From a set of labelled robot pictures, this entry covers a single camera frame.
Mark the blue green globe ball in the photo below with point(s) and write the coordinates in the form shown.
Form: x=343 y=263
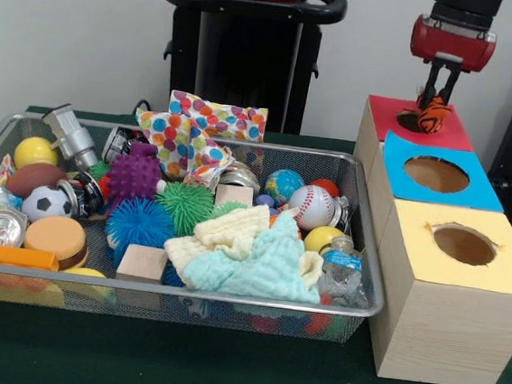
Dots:
x=283 y=186

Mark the orange striped tiger plush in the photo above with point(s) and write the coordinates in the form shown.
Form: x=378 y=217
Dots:
x=432 y=117

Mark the teal muslin cloth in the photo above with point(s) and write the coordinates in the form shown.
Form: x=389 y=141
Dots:
x=257 y=269

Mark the orange toy brick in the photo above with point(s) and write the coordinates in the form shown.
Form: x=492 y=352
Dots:
x=5 y=255

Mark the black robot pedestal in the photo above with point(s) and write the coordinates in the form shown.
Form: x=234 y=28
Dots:
x=250 y=64

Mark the wooden three-hole box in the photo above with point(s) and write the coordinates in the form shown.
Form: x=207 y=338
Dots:
x=442 y=328

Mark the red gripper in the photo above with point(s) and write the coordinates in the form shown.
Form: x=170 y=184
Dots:
x=451 y=45

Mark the shallow mesh bin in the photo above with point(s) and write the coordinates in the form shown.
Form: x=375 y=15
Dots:
x=225 y=320

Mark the pale yellow muslin cloth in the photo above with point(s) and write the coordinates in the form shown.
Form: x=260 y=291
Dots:
x=225 y=232

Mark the yellow ball with black band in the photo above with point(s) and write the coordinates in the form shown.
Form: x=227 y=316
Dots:
x=321 y=239

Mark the dark green table cloth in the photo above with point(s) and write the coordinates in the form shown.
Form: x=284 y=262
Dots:
x=176 y=366

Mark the purple knobbly toy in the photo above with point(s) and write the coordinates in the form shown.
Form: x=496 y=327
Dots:
x=135 y=173

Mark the brown toy football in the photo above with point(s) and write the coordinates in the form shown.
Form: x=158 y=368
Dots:
x=35 y=180

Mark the orange foam disc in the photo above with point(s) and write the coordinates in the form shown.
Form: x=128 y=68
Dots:
x=56 y=236

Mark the plain yellow ball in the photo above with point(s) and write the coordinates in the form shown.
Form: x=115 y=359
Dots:
x=35 y=152

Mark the white baseball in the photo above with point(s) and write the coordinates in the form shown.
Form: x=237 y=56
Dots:
x=311 y=206

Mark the green spiky ball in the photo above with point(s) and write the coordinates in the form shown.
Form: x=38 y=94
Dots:
x=184 y=205
x=227 y=207

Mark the blue spiky ball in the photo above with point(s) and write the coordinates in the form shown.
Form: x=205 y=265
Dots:
x=139 y=226

